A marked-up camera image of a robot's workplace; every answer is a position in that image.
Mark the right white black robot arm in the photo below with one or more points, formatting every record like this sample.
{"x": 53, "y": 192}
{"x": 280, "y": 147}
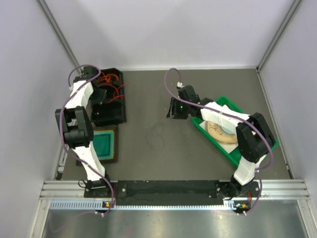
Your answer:
{"x": 245, "y": 139}

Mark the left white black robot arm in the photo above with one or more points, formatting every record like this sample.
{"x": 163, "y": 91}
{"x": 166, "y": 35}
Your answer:
{"x": 76, "y": 130}

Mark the aluminium front frame rail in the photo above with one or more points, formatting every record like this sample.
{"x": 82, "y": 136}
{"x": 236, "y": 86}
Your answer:
{"x": 279, "y": 189}

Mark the white square board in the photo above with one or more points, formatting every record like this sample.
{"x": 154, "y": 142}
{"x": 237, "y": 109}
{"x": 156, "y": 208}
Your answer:
{"x": 226, "y": 146}

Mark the grey slotted cable duct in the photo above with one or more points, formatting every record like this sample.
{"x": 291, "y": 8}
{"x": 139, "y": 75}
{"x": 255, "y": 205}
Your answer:
{"x": 103, "y": 206}

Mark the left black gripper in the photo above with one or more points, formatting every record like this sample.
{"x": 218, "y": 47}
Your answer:
{"x": 100, "y": 99}

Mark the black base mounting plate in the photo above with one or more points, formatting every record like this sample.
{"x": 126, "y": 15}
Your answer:
{"x": 132, "y": 188}

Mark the teal sponge on black tray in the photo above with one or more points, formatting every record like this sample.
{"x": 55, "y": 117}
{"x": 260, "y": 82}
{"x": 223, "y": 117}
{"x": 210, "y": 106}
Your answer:
{"x": 105, "y": 143}

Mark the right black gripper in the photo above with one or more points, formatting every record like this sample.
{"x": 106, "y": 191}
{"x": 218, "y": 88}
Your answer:
{"x": 173, "y": 113}

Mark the beige painted ceramic plate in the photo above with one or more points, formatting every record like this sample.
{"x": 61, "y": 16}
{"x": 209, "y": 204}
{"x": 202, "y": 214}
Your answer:
{"x": 217, "y": 133}

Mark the black compartment organizer bin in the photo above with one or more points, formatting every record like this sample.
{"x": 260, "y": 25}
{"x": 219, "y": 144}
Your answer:
{"x": 112, "y": 111}

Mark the green plastic tray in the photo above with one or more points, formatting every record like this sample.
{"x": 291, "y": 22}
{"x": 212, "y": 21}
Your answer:
{"x": 235, "y": 156}

